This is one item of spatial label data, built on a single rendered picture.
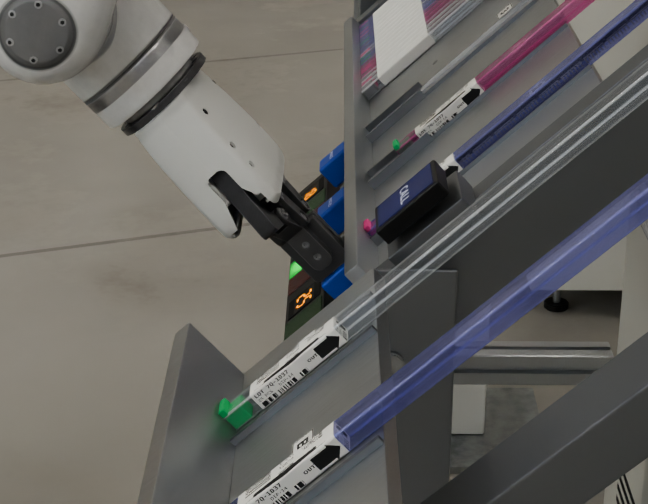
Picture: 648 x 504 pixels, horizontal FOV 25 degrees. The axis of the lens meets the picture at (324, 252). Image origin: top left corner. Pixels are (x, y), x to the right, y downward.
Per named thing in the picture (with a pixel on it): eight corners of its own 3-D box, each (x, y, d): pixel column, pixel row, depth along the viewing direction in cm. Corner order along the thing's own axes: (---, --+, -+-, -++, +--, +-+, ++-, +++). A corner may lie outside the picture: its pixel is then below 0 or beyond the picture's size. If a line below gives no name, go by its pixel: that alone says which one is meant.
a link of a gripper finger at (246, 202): (187, 143, 97) (229, 161, 102) (242, 232, 94) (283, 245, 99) (199, 132, 97) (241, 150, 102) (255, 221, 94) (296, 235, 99)
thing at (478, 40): (404, 311, 96) (371, 278, 95) (380, 46, 156) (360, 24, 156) (633, 125, 91) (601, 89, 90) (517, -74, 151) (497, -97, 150)
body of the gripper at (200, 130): (122, 95, 104) (232, 203, 107) (101, 141, 94) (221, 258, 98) (197, 25, 102) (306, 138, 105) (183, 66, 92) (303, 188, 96)
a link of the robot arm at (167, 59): (96, 80, 103) (126, 110, 104) (75, 118, 95) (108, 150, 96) (180, 1, 101) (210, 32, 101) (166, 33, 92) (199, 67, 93)
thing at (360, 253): (415, 348, 97) (342, 275, 95) (387, 71, 158) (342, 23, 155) (430, 337, 97) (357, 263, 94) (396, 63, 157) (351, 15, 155)
